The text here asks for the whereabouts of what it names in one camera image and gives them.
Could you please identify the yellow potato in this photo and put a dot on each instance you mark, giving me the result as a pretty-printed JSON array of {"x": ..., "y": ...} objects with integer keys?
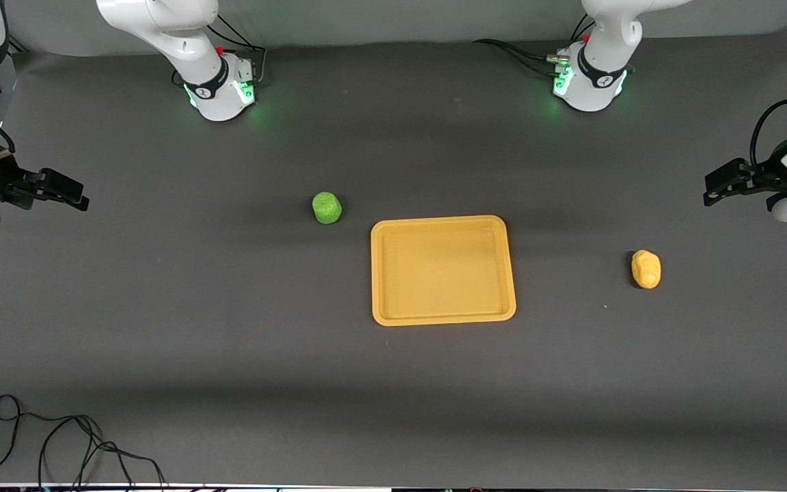
[{"x": 646, "y": 269}]

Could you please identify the green apple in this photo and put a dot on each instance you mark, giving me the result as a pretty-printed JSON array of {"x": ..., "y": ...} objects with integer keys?
[{"x": 327, "y": 208}]

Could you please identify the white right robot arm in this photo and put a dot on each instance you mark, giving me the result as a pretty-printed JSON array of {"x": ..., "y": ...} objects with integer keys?
[{"x": 185, "y": 41}]

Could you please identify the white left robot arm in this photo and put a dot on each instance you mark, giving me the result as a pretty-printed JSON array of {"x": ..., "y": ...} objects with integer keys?
[{"x": 605, "y": 48}]

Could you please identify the orange-yellow plastic tray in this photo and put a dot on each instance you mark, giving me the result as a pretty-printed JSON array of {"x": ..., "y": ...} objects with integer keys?
[{"x": 441, "y": 273}]

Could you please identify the dark grey table mat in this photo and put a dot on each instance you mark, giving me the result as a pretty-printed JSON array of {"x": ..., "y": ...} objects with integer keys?
[{"x": 229, "y": 328}]

